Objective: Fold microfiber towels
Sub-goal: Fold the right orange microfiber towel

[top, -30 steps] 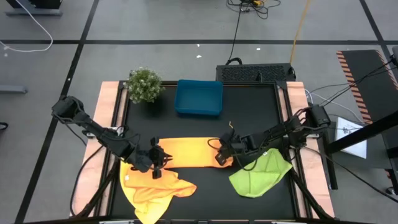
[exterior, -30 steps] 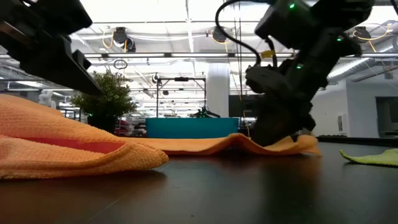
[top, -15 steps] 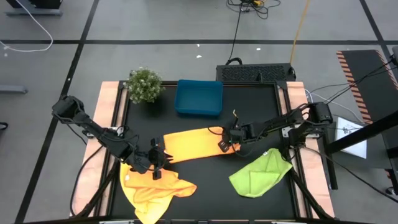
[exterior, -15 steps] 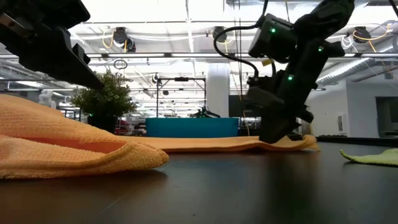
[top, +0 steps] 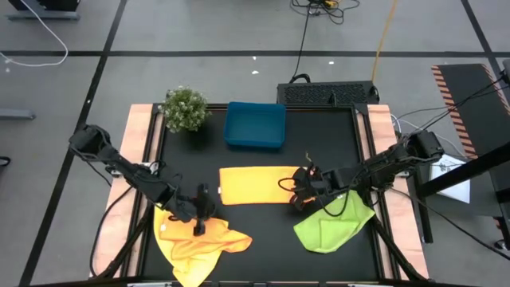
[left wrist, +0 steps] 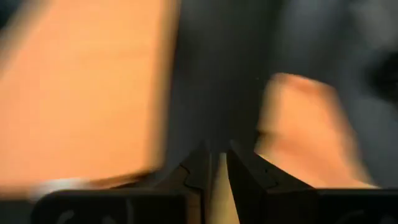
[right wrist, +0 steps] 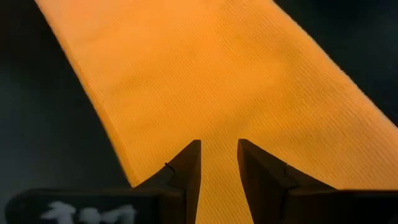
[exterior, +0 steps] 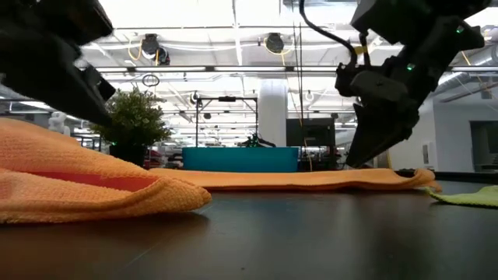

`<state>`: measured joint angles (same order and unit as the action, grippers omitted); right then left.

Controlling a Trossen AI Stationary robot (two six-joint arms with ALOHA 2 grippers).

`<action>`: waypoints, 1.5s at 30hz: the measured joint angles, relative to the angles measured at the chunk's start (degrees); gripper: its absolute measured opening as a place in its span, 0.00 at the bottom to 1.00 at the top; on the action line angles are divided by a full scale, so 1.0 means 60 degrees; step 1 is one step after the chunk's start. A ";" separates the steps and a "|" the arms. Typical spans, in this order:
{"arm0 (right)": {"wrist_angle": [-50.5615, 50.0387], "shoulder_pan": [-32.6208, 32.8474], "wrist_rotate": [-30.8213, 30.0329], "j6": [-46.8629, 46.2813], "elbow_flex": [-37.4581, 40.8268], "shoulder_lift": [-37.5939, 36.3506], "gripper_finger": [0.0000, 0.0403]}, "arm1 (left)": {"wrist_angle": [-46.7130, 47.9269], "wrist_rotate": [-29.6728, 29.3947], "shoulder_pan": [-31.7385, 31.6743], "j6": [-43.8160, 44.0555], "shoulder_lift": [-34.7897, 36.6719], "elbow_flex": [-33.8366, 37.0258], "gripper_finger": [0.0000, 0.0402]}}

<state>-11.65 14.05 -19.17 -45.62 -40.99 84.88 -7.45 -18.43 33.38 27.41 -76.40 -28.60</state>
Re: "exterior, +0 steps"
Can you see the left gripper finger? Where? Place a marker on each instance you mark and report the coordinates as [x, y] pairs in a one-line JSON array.
[[91, 110]]

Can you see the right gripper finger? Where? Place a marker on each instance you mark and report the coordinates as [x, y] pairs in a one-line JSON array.
[[373, 140]]

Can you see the orange microfiber towel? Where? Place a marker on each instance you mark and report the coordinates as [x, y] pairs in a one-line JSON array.
[[78, 194], [272, 179]]

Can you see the green microfiber towel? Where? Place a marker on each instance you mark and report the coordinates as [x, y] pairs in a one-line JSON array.
[[474, 198]]

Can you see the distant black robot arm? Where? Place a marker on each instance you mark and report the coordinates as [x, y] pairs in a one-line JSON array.
[[257, 142]]

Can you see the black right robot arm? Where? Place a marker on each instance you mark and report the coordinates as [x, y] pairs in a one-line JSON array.
[[428, 23]]

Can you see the small potted green plant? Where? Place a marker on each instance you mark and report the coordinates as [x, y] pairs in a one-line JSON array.
[[132, 116]]

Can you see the black screen panel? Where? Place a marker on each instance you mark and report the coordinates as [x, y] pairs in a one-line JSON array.
[[311, 132]]

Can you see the yellow tape tag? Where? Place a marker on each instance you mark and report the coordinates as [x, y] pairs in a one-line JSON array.
[[361, 50]]

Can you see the white round pillar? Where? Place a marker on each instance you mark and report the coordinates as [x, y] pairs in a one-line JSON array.
[[273, 113]]

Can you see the blue plastic bin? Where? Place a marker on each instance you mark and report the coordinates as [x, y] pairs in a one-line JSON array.
[[241, 159]]

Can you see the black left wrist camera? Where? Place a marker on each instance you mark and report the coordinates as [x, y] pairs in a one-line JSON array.
[[99, 85]]

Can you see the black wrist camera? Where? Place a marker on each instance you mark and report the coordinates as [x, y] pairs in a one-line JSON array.
[[99, 85], [369, 83]]

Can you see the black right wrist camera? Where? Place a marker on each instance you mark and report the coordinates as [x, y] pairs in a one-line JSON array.
[[369, 83]]

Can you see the white wall box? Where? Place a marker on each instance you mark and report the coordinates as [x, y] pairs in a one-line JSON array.
[[428, 153]]

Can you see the black metal frame rig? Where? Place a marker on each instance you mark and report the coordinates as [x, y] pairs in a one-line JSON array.
[[227, 99]]

